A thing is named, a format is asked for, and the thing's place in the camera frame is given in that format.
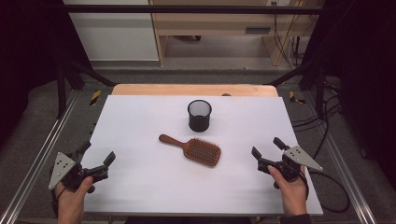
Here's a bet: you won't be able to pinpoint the black curtain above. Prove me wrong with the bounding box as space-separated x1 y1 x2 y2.
303 0 396 183
0 0 92 148

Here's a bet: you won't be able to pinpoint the person's left hand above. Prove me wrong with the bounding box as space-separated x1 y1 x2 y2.
55 175 94 224

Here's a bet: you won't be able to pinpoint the hanging cable bundle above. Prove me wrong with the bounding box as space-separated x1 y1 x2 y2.
271 1 314 69

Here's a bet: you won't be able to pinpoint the black mesh cup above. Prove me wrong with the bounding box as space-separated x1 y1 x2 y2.
187 99 213 133

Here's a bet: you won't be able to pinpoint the wooden table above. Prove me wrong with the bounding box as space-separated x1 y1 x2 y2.
111 83 279 98

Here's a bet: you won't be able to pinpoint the aluminium rail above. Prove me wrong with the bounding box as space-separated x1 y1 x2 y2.
303 92 378 224
0 90 80 224

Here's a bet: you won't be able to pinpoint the black frame crossbar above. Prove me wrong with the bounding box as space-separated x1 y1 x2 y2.
60 4 325 15

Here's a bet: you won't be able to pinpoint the white board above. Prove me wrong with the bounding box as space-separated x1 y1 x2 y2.
60 94 324 217

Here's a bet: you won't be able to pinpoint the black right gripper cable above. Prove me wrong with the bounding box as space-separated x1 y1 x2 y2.
300 170 351 215

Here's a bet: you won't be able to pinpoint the light wooden desk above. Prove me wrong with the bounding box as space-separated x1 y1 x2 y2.
148 0 325 67

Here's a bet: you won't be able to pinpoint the brown wooden hairbrush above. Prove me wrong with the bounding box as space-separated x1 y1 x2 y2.
158 133 222 167

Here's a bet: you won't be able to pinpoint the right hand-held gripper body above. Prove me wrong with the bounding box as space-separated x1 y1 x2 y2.
270 145 324 183

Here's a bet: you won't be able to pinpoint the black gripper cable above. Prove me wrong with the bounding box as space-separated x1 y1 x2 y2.
50 186 68 218
300 170 351 215

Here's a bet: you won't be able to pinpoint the black floor cables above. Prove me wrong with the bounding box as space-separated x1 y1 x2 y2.
291 78 344 161

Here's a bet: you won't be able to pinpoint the person's right hand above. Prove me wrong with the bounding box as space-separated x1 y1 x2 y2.
267 165 310 217

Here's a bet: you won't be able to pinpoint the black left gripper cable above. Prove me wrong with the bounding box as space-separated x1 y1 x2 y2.
50 186 68 218

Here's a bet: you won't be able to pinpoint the white cabinet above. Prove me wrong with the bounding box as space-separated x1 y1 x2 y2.
62 0 160 62

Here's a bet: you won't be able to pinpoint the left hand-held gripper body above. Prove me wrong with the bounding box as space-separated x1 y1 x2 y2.
49 148 100 194

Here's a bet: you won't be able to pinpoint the black frame leg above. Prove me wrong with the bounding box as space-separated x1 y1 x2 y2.
56 59 117 119
266 60 327 119

